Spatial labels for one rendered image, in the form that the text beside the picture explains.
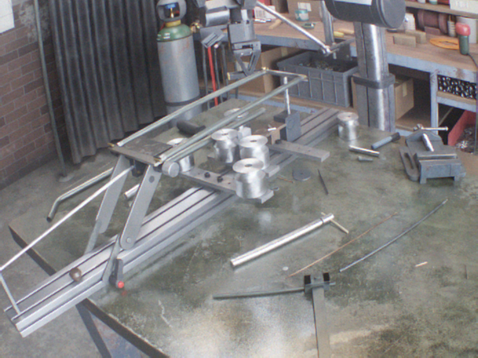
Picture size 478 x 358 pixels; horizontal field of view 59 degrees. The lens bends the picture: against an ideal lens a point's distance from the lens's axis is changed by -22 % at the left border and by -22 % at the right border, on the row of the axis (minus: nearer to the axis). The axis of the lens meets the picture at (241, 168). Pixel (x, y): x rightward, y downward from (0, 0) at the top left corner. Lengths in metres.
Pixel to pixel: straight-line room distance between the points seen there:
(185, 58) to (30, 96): 1.36
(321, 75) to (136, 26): 1.57
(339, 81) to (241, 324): 1.90
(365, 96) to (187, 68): 1.53
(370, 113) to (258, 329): 0.92
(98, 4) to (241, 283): 2.85
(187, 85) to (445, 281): 2.30
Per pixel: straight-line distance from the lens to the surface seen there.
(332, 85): 2.49
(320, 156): 0.96
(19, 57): 3.53
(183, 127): 1.24
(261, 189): 0.85
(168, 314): 0.71
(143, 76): 3.66
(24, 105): 3.59
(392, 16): 1.34
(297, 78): 0.99
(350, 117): 1.13
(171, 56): 2.77
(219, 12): 1.20
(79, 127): 3.42
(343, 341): 0.63
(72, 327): 2.09
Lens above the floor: 1.35
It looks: 27 degrees down
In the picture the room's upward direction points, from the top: 7 degrees counter-clockwise
